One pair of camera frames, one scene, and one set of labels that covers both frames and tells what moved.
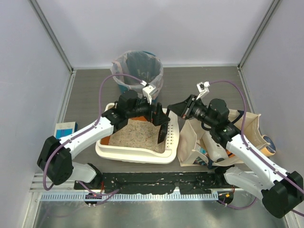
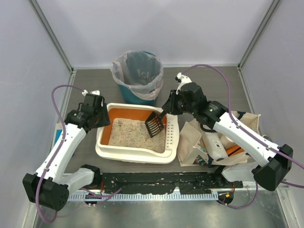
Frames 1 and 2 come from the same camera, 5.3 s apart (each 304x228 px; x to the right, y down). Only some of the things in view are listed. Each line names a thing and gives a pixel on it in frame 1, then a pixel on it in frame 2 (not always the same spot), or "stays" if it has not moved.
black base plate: [172, 183] stays
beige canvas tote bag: [191, 147] stays
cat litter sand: [139, 134] stays
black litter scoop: [162, 132] to [155, 123]
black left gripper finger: [162, 119] to [103, 118]
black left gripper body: [153, 111] to [103, 117]
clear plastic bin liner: [142, 65] stays
